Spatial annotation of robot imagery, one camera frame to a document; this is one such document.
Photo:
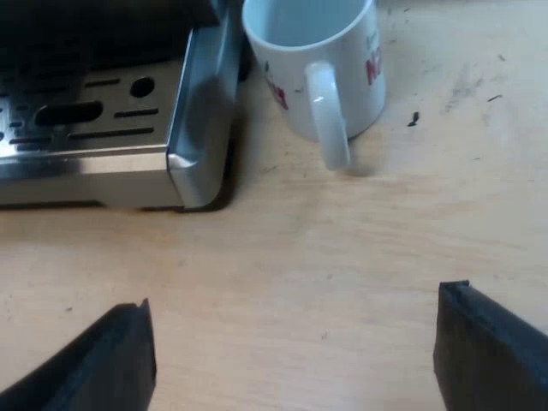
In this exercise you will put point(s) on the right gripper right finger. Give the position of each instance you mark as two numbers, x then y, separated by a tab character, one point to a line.
492	364

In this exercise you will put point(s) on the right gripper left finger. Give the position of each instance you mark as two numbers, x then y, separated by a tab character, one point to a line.
107	364

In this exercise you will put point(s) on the white mug with red print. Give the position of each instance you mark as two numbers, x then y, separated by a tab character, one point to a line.
355	107

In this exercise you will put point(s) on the steel espresso machine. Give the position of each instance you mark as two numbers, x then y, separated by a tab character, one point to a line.
128	171

